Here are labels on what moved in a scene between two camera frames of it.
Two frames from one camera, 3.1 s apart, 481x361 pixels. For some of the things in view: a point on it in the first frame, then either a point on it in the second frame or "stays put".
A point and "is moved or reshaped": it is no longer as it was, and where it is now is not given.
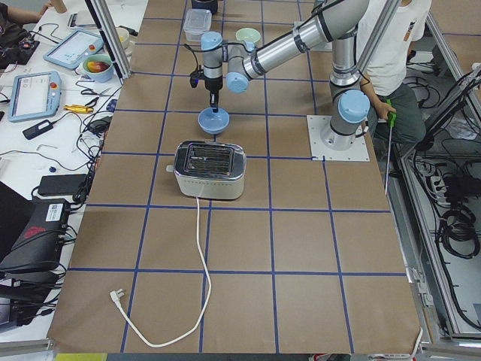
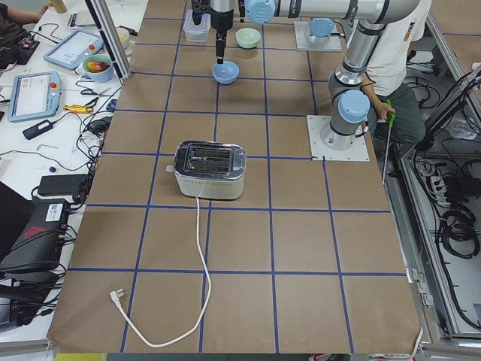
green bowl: x=246 y=33 stays put
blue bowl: x=211 y=122 is moved or reshaped
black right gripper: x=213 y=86 → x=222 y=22
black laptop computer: x=31 y=231 stays put
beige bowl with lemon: x=125 y=41 stays put
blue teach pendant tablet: x=70 y=53 stays put
